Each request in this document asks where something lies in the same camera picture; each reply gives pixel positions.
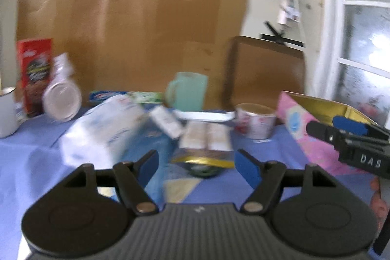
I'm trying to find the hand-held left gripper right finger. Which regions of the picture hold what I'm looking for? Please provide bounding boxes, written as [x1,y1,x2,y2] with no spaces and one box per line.
[234,149,339,215]

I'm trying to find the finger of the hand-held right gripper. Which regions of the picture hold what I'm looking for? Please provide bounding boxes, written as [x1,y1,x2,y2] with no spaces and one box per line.
[305,121,345,145]
[332,116,390,140]

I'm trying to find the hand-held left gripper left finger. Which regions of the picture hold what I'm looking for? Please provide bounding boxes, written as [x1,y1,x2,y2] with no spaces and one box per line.
[62,150,159,216]

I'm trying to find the pink cardboard box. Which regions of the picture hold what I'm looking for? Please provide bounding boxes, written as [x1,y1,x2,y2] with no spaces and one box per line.
[276,91,386,177]

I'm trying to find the small white box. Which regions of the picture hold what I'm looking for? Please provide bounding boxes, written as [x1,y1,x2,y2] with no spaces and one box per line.
[149,106,184,139]

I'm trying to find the white soft tissue pack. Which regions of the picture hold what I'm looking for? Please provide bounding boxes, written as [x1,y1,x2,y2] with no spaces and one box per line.
[59,95,150,171]

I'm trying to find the white tray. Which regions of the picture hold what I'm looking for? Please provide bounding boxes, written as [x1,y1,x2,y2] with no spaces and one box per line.
[173,109,236,123]

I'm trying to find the person's right hand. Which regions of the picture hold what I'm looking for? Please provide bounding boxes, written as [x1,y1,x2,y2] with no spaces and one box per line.
[370,177,385,218]

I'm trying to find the blue clear plastic case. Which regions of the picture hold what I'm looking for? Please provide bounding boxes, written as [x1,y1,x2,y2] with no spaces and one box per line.
[122,126,175,206]

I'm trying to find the red print paper cup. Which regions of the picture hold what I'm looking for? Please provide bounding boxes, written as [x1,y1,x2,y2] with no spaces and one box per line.
[234,103,277,139]

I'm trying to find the dark green round case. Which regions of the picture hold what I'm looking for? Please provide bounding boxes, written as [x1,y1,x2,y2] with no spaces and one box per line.
[183,163,223,179]

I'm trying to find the cotton swab pack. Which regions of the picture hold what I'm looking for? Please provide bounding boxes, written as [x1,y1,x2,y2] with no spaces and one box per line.
[172,120,236,169]

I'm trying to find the green toothpaste box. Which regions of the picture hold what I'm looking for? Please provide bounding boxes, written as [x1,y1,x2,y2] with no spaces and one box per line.
[128,91,165,104]

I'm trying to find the dark brown wooden board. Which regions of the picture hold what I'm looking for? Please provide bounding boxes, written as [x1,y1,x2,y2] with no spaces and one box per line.
[227,35,306,113]

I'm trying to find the blue toothpaste box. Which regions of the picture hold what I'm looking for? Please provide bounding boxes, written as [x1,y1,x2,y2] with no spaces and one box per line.
[88,90,128,105]

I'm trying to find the mint green plastic cup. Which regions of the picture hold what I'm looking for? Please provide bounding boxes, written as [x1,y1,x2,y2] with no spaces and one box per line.
[165,72,209,112]

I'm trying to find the plastic-wrapped paper bowls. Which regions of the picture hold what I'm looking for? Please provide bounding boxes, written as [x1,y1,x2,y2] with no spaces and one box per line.
[42,53,83,122]

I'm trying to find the blue patterned tablecloth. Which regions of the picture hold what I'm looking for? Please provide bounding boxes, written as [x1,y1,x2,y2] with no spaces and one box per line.
[0,105,381,250]

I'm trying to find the white power strip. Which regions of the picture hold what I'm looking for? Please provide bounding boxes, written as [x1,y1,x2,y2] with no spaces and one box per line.
[277,0,301,24]

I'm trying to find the red cereal box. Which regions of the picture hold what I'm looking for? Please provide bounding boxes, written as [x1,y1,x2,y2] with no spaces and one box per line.
[17,38,54,118]

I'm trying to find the light wooden board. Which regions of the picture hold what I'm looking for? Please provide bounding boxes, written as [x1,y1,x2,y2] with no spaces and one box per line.
[15,0,249,114]

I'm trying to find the white enamel mug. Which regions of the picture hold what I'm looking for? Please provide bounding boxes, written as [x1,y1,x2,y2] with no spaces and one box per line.
[0,87,20,139]

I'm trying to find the white window frame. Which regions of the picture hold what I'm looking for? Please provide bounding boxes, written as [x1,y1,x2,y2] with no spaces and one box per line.
[317,0,390,102]

